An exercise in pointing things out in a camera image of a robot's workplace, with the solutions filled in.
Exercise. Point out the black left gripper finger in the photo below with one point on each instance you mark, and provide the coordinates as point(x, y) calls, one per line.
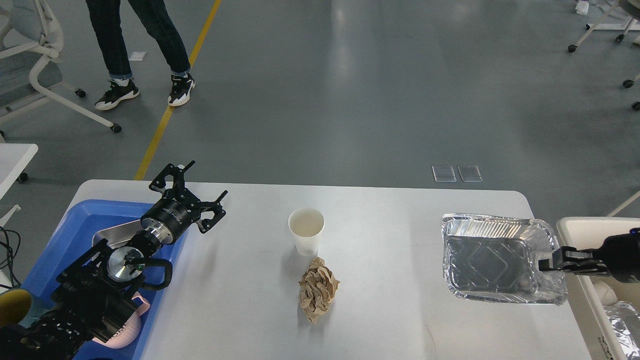
point(215, 207)
point(170, 182)

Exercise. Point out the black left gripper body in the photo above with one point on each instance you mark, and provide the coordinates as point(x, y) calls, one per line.
point(169, 218)

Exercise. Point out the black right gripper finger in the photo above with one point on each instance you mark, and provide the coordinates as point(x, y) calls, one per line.
point(570, 260)

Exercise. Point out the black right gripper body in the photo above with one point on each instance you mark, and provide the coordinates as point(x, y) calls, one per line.
point(621, 256)

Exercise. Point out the square stainless steel tray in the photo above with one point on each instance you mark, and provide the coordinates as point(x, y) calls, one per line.
point(118, 235)

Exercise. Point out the aluminium foil tray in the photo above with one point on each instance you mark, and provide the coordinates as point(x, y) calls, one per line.
point(494, 259)

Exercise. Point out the white paper cup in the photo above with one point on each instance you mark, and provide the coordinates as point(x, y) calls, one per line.
point(306, 226)

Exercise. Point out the brown paper ball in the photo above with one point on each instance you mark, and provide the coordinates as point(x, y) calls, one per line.
point(317, 290)

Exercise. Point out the pink mug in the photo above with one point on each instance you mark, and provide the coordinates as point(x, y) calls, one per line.
point(129, 332)

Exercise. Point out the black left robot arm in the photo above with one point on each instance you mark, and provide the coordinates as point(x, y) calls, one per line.
point(98, 294)

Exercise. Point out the white object in bin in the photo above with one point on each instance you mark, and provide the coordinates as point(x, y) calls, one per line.
point(605, 293)

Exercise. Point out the crumpled foil in bin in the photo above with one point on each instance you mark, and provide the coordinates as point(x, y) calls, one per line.
point(624, 319)

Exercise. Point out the beige plastic bin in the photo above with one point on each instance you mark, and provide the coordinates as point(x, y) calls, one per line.
point(583, 232)

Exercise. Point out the white paper scrap on floor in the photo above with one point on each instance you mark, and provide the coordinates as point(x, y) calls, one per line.
point(137, 56)

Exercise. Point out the clear plastic floor plate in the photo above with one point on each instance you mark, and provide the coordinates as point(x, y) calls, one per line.
point(470, 173)
point(444, 174)

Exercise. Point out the white side table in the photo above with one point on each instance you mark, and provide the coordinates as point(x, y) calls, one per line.
point(14, 158)

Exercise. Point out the teal and yellow mug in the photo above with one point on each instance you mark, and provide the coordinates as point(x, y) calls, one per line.
point(15, 305)

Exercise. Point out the grey office chair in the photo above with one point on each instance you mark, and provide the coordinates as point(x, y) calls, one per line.
point(32, 40)

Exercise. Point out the white chair legs with castors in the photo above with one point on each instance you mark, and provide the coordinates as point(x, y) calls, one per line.
point(603, 65)

